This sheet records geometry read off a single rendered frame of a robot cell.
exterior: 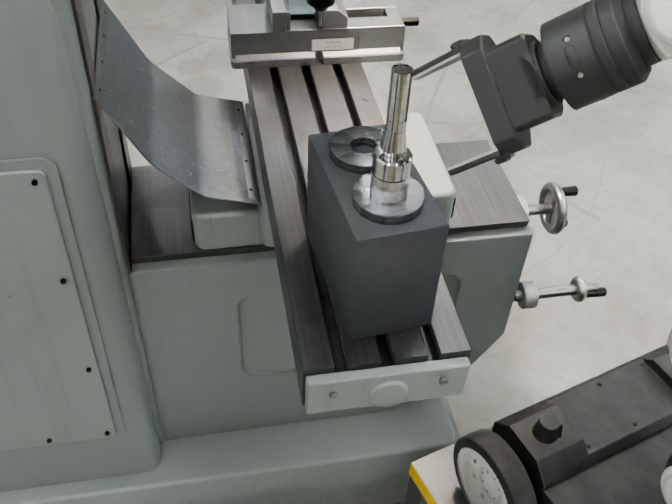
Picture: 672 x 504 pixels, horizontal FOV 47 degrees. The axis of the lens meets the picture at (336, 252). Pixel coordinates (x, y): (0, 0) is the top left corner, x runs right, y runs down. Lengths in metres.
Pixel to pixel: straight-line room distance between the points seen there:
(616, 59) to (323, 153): 0.44
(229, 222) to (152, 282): 0.20
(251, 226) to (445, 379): 0.52
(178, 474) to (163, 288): 0.52
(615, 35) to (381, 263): 0.39
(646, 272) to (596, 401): 1.24
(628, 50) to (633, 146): 2.59
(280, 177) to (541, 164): 1.91
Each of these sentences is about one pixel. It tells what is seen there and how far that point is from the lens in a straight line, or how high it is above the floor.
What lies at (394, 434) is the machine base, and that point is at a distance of 1.90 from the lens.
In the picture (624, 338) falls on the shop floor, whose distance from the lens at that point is 2.52.
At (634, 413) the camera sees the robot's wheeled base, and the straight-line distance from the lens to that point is 1.58.
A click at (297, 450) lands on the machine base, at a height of 0.20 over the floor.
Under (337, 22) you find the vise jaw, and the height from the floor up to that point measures 1.07.
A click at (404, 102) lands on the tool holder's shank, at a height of 1.32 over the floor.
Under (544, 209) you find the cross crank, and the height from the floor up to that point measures 0.69.
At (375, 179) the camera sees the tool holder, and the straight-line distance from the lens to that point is 0.93.
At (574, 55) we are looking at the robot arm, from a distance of 0.74.
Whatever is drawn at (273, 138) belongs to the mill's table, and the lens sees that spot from 1.38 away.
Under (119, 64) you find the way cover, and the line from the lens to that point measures 1.40.
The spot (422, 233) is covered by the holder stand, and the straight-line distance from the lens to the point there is 0.94.
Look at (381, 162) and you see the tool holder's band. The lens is 0.90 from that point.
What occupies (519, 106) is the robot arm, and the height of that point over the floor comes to 1.39.
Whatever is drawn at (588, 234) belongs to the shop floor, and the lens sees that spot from 2.82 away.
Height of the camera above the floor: 1.79
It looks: 44 degrees down
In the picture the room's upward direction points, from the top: 3 degrees clockwise
